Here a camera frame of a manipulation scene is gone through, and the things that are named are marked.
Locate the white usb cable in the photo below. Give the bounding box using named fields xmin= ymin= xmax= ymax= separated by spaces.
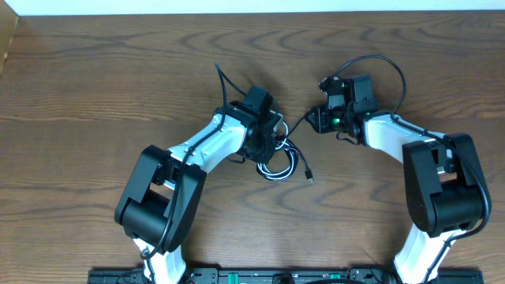
xmin=256 ymin=121 xmax=297 ymax=181

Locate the black usb cable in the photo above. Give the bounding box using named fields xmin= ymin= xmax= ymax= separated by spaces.
xmin=256 ymin=114 xmax=315 ymax=185

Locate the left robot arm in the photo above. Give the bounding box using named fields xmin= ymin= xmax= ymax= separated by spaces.
xmin=114 ymin=86 xmax=282 ymax=283

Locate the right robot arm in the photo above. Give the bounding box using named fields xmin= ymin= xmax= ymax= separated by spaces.
xmin=305 ymin=76 xmax=492 ymax=283

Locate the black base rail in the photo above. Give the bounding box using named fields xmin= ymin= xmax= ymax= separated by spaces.
xmin=86 ymin=267 xmax=484 ymax=284

